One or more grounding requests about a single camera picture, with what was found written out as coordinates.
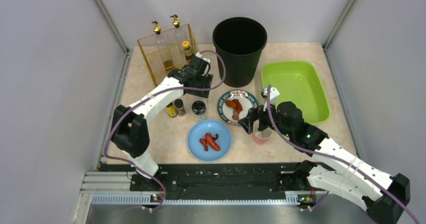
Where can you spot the small yellow label bottle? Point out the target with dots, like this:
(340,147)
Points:
(171,110)

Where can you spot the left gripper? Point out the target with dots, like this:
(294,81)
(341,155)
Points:
(198,86)

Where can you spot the sauce bottle yellow cap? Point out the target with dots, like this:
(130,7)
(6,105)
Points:
(188,51)

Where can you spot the red sausage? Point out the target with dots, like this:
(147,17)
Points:
(209,141)

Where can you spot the pink cup white inside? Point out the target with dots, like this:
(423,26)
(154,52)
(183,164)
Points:
(261,137)

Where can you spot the black lid seasoning jar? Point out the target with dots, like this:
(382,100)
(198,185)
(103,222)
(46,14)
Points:
(199,110)

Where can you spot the small brown spice bottle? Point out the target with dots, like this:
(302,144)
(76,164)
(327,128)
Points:
(179,105)

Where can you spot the black plastic trash bin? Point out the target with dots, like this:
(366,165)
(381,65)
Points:
(239,41)

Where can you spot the gold wire basket rack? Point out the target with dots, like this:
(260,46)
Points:
(158,69)

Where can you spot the silver lid spice jar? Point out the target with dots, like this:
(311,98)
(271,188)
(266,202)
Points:
(205,100)

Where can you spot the white plate green rim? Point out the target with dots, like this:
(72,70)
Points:
(246,99)

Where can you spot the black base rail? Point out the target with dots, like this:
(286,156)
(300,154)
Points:
(228,182)

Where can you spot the roasted meat pieces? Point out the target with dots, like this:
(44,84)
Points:
(236,106)

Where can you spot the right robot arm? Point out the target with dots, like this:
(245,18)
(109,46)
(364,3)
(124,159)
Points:
(382,196)

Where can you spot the blue plastic plate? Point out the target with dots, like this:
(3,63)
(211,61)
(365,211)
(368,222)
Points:
(199,130)

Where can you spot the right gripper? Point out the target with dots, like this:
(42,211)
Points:
(253,120)

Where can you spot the glass oil bottle gold spout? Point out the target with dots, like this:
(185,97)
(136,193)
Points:
(159,41)

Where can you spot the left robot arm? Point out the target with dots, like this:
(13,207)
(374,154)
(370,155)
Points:
(130,131)

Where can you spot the green plastic tray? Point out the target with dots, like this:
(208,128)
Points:
(299,82)

